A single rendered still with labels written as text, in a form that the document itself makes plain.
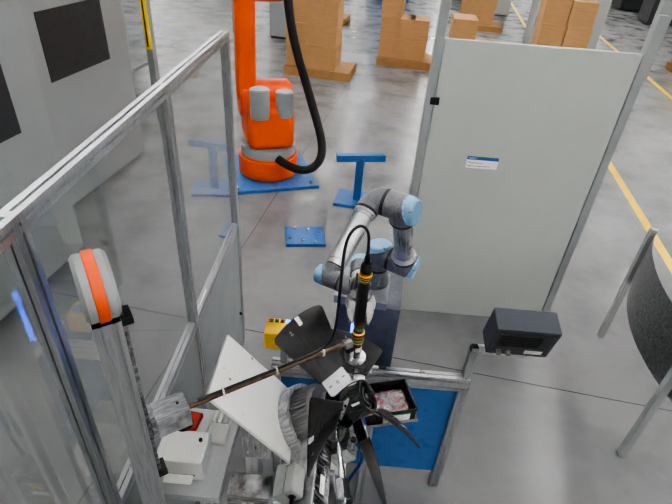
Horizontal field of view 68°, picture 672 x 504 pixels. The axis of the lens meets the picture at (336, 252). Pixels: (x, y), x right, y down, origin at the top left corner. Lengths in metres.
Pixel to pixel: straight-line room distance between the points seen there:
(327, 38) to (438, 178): 6.32
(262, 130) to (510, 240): 2.84
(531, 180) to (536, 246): 0.53
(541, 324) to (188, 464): 1.44
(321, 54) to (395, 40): 1.82
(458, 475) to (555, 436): 0.71
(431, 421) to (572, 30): 7.74
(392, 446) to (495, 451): 0.76
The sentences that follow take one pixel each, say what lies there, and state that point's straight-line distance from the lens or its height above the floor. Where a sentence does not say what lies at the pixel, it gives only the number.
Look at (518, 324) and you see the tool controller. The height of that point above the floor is 1.24.
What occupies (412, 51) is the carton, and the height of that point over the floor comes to 0.30.
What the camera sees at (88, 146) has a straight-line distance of 1.41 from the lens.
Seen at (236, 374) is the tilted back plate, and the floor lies 1.30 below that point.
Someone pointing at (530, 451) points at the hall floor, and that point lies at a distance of 3.38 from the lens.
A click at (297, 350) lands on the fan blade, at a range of 1.69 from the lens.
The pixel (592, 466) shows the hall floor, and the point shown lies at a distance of 3.48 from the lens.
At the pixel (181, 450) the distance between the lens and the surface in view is 1.96.
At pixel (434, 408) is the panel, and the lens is 2.55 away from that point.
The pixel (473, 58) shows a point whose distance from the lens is 3.14.
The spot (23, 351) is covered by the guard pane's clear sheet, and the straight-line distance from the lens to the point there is 1.24.
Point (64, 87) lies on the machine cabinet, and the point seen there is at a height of 1.10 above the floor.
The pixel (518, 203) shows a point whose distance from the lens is 3.57.
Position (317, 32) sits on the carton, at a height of 0.74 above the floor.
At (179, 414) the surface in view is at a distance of 1.48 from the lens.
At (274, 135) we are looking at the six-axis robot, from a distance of 5.42.
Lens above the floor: 2.57
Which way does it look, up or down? 35 degrees down
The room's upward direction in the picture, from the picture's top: 4 degrees clockwise
